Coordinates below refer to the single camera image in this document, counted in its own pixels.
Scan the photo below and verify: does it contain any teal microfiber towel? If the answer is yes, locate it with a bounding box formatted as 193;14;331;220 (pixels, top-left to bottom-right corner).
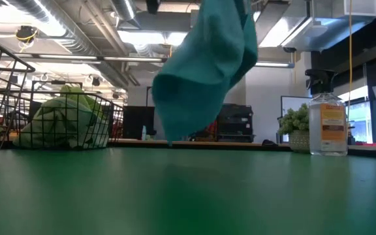
151;0;259;146

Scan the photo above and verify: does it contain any pale green microfiber towel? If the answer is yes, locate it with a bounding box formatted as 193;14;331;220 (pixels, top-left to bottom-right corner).
13;97;110;149

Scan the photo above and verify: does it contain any grey ceiling box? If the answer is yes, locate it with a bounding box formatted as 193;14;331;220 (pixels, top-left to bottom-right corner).
190;9;205;29

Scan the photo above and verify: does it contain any long tube light fixture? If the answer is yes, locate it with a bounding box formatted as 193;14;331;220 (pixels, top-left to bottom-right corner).
37;54;296;69

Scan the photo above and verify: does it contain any black monitor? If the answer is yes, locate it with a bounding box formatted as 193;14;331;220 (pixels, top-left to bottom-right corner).
122;105;156;140

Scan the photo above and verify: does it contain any black printer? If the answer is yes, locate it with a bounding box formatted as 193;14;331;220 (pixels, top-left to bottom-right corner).
216;103;255;144

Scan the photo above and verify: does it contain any small potted green plant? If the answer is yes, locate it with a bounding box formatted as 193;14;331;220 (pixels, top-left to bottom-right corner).
277;103;311;154

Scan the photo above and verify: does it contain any green table mat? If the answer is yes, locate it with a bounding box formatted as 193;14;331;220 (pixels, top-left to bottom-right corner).
0;147;376;235

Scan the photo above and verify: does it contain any clear spray bottle orange label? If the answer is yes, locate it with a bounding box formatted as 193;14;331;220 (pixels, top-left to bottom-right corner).
305;68;349;157

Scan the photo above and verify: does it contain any shiny round air duct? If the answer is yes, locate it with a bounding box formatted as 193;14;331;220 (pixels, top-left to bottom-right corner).
109;0;142;29

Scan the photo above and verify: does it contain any black ceiling camera yellow cable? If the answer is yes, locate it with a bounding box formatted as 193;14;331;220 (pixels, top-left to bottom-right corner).
14;25;39;45

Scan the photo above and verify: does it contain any small black wire basket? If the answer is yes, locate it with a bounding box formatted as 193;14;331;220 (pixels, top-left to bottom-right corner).
0;88;125;150

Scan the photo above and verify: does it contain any silver rectangular air duct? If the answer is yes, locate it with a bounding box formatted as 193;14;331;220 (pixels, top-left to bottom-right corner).
281;0;376;53

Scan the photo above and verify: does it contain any yellow hanging cable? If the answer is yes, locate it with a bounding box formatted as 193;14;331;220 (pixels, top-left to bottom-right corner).
347;0;354;114

